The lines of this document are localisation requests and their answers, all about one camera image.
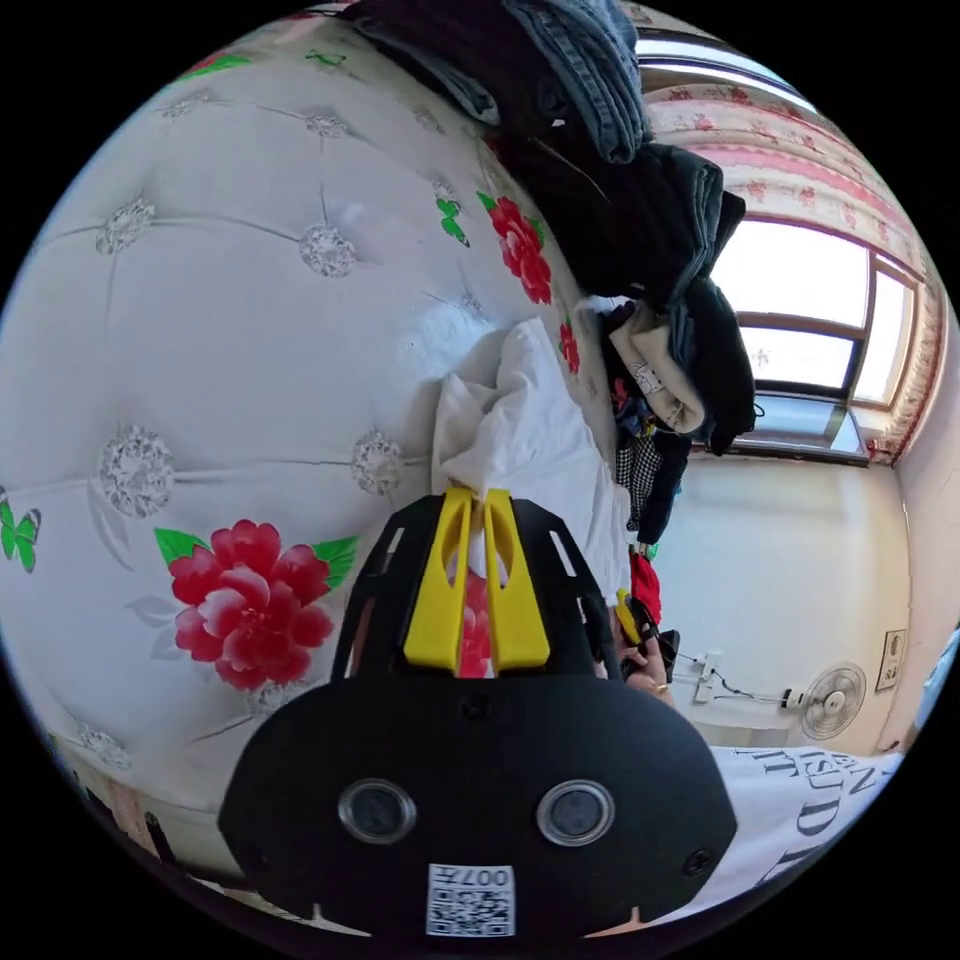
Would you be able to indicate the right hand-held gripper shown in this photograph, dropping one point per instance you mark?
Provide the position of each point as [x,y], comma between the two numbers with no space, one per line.
[661,643]

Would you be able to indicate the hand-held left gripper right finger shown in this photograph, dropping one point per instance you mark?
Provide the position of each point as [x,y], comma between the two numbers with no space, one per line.
[517,615]

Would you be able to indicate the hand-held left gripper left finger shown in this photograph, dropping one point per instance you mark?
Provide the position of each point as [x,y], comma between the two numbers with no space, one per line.
[439,600]

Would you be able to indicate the white short sleeve shirt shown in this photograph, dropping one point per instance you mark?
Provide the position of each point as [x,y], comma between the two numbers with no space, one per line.
[532,427]

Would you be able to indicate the person's right hand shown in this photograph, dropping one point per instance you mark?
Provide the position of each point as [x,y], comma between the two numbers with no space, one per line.
[649,675]

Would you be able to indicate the white fan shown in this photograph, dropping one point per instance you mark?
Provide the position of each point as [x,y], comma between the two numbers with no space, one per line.
[832,703]

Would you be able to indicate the person's body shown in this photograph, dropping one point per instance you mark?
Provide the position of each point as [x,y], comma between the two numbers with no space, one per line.
[795,825]

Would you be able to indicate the bed with flower printed sheet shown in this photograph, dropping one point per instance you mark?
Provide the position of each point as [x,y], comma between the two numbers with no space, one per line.
[247,352]

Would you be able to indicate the window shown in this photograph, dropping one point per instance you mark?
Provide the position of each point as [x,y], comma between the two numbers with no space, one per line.
[802,300]

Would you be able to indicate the pile of clothes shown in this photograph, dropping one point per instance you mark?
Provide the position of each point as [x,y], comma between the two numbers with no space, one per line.
[622,187]

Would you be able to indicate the pink flowered curtain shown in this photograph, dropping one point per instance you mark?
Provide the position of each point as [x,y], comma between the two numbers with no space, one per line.
[810,169]

